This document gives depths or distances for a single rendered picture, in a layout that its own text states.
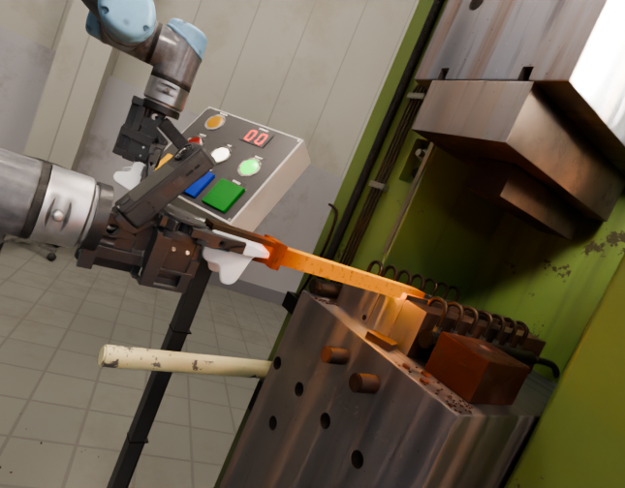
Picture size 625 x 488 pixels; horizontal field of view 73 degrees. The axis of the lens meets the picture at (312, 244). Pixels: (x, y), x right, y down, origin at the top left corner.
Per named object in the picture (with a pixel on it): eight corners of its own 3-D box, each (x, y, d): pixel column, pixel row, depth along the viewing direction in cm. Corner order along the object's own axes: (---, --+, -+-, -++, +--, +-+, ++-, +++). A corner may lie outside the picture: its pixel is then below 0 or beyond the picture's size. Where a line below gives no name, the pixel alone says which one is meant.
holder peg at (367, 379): (356, 396, 59) (363, 380, 59) (345, 385, 61) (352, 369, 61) (375, 397, 62) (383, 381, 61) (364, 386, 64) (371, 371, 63)
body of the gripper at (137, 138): (115, 154, 84) (137, 96, 83) (159, 170, 87) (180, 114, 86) (110, 155, 77) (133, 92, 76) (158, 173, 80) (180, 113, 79)
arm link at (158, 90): (188, 95, 85) (190, 91, 78) (180, 116, 86) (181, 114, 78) (150, 77, 83) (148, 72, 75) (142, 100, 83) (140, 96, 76)
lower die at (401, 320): (406, 356, 66) (428, 307, 65) (334, 302, 82) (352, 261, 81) (530, 374, 91) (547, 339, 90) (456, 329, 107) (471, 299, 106)
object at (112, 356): (98, 374, 85) (107, 350, 85) (95, 359, 89) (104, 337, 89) (277, 384, 111) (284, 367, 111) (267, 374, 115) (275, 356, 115)
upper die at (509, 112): (505, 142, 62) (534, 80, 61) (410, 129, 78) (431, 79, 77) (607, 222, 87) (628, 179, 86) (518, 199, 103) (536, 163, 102)
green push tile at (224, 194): (223, 211, 94) (244, 187, 96) (200, 199, 97) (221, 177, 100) (226, 216, 95) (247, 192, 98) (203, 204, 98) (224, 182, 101)
